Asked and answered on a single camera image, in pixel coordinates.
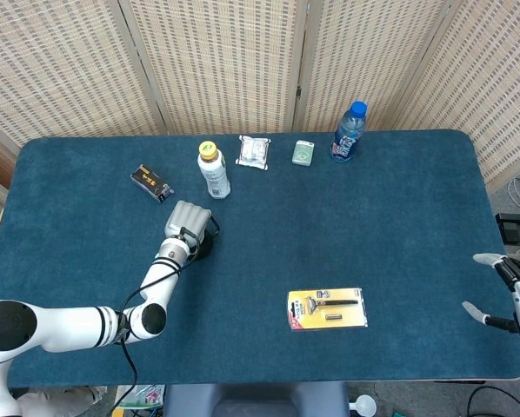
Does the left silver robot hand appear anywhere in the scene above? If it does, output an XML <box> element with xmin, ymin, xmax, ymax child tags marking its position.
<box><xmin>163</xmin><ymin>200</ymin><xmax>213</xmax><ymax>248</ymax></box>

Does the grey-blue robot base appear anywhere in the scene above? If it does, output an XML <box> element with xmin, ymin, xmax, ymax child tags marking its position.
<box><xmin>162</xmin><ymin>381</ymin><xmax>350</xmax><ymax>417</ymax></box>

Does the black teapot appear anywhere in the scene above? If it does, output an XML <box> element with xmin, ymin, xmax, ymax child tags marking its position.
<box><xmin>188</xmin><ymin>216</ymin><xmax>222</xmax><ymax>261</ymax></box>

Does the small dark cardboard box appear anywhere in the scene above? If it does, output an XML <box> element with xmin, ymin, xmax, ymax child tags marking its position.
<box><xmin>130</xmin><ymin>163</ymin><xmax>176</xmax><ymax>204</ymax></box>

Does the white bottle with yellow cap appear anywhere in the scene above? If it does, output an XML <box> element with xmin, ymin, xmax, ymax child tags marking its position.
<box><xmin>197</xmin><ymin>140</ymin><xmax>232</xmax><ymax>200</ymax></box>

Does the black case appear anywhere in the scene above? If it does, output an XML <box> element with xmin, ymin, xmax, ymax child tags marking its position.
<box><xmin>495</xmin><ymin>211</ymin><xmax>520</xmax><ymax>244</ymax></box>

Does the white snack packet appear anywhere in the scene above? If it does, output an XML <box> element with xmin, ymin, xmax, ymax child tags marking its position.
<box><xmin>235</xmin><ymin>135</ymin><xmax>271</xmax><ymax>171</ymax></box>

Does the pale green tissue pack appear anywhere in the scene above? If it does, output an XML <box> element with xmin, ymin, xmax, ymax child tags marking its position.
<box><xmin>291</xmin><ymin>139</ymin><xmax>317</xmax><ymax>167</ymax></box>

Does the blue table mat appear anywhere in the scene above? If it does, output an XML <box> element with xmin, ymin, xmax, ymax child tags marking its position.
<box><xmin>0</xmin><ymin>129</ymin><xmax>520</xmax><ymax>387</ymax></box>

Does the woven bamboo folding screen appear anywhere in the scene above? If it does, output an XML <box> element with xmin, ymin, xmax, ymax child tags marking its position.
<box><xmin>0</xmin><ymin>0</ymin><xmax>520</xmax><ymax>195</ymax></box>

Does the razor in yellow blister pack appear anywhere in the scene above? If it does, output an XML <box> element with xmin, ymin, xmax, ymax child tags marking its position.
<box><xmin>286</xmin><ymin>287</ymin><xmax>369</xmax><ymax>332</ymax></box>

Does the blue sports drink bottle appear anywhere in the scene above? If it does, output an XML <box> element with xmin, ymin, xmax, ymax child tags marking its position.
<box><xmin>330</xmin><ymin>100</ymin><xmax>370</xmax><ymax>164</ymax></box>

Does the colourful printed bag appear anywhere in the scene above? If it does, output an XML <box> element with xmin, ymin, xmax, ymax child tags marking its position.
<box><xmin>114</xmin><ymin>384</ymin><xmax>165</xmax><ymax>409</ymax></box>

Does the white plastic scoop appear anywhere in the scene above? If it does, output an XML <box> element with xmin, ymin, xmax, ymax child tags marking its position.
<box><xmin>349</xmin><ymin>394</ymin><xmax>377</xmax><ymax>417</ymax></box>

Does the grey crumpled cloth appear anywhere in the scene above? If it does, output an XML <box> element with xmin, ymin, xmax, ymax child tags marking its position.
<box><xmin>14</xmin><ymin>384</ymin><xmax>109</xmax><ymax>417</ymax></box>

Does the black floor cable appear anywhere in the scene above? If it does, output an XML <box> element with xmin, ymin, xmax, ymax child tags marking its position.
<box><xmin>466</xmin><ymin>384</ymin><xmax>520</xmax><ymax>417</ymax></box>

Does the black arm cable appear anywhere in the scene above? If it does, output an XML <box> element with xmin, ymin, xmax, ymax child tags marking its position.
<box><xmin>119</xmin><ymin>225</ymin><xmax>201</xmax><ymax>399</ymax></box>

